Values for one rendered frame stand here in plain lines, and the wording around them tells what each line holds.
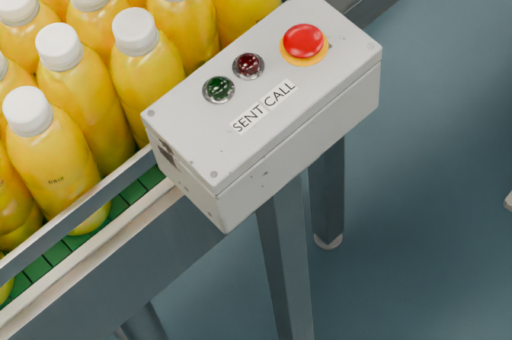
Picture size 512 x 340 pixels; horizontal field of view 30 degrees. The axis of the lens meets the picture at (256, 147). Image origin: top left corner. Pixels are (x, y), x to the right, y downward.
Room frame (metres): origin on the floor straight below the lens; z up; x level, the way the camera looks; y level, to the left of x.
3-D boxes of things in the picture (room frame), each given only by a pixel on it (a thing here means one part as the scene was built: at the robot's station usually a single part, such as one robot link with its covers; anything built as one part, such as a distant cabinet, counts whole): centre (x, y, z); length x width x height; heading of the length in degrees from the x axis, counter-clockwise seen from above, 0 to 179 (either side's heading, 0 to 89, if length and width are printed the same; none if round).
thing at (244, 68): (0.49, 0.00, 1.11); 0.02 x 0.02 x 0.01
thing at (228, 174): (0.47, -0.01, 1.05); 0.20 x 0.10 x 0.10; 124
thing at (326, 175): (0.81, -0.12, 0.31); 0.06 x 0.06 x 0.63; 34
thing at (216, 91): (0.47, 0.02, 1.11); 0.02 x 0.02 x 0.01
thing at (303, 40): (0.50, -0.06, 1.11); 0.04 x 0.04 x 0.01
